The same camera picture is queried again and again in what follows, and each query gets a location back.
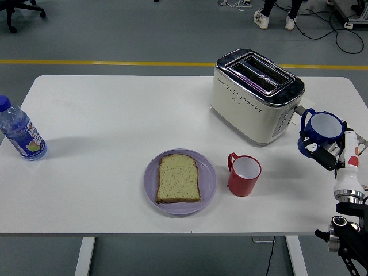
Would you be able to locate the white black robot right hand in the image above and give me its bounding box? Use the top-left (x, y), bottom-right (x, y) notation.
top-left (299, 122), bottom-right (366, 194)

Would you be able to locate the blue enamel cup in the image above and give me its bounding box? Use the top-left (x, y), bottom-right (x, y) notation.
top-left (297, 108), bottom-right (346, 159)

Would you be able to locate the red enamel cup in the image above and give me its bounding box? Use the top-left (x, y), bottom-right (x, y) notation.
top-left (227, 152), bottom-right (262, 198)

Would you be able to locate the slice of toast bread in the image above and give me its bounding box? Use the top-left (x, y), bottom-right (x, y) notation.
top-left (155, 154), bottom-right (202, 204)

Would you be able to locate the silver metal toast rack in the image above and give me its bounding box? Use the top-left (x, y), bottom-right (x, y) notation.
top-left (327, 135), bottom-right (368, 158)

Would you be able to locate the white paper card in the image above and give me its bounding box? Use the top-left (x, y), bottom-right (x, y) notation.
top-left (289, 97), bottom-right (316, 126)

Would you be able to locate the white table leg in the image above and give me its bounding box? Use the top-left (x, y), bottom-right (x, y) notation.
top-left (285, 235), bottom-right (309, 276)
top-left (74, 236), bottom-right (97, 276)

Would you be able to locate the cream chrome toaster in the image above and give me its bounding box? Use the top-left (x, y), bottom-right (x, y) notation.
top-left (209, 48), bottom-right (308, 148)

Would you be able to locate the purple round plate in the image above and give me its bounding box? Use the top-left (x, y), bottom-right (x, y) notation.
top-left (143, 148), bottom-right (218, 217)

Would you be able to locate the person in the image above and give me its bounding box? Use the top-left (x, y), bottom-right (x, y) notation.
top-left (252, 0), bottom-right (305, 31)

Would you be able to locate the clear blue-capped water bottle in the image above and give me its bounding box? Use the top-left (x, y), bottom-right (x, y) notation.
top-left (0, 95), bottom-right (48, 162)

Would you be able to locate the black office chair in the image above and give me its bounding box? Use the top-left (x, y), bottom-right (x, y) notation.
top-left (0, 0), bottom-right (47, 35)

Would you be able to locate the grey under-table bracket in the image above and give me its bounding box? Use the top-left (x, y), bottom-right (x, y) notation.
top-left (252, 235), bottom-right (276, 244)

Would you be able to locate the black hanging cable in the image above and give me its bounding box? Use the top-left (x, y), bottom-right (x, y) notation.
top-left (264, 235), bottom-right (277, 276)

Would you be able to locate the black floor cable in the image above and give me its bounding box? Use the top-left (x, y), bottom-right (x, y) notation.
top-left (270, 0), bottom-right (365, 55)

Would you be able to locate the metal equipment frame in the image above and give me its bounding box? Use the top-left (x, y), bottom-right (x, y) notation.
top-left (327, 0), bottom-right (368, 30)

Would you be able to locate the white floor cable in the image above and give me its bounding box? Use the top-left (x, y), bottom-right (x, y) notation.
top-left (217, 0), bottom-right (253, 13)

